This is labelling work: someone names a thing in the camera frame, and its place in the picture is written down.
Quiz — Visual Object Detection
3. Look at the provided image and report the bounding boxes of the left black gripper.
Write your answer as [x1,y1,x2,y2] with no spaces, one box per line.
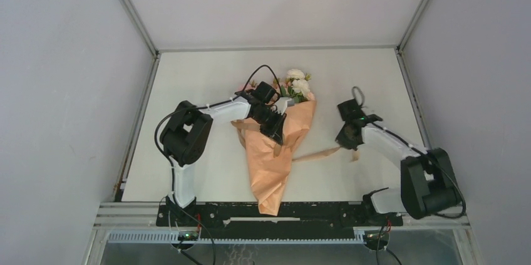
[251,107,286,145]

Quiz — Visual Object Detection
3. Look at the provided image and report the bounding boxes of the tan ribbon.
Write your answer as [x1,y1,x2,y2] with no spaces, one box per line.
[230,120,341,163]

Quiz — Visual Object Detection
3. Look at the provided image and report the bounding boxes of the beige wrapping paper sheet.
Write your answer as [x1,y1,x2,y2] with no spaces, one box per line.
[231,100,317,216]

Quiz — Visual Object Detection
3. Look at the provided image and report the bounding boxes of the white rose stem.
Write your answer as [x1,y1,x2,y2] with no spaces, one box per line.
[279,69,316,103]

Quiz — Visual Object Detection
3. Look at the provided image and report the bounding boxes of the pink rose stem bunch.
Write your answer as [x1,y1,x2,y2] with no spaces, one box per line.
[236,80,257,92]

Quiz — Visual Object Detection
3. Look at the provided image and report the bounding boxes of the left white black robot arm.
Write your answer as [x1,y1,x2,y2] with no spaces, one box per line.
[154,82,294,226]

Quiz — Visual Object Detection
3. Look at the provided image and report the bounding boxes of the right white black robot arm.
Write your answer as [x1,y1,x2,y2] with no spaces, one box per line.
[336,98,467,225]

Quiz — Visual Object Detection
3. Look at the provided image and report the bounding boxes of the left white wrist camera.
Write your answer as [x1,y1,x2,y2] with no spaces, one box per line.
[272,97,295,115]

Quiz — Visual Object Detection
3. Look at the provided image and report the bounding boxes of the white slotted cable duct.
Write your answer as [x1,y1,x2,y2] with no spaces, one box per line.
[106,230,366,244]

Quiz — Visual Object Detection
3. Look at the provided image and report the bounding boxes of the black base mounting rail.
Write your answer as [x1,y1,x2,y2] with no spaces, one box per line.
[155,201,404,239]

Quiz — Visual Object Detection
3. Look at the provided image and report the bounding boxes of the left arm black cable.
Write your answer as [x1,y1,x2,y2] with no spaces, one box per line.
[153,63,283,265]

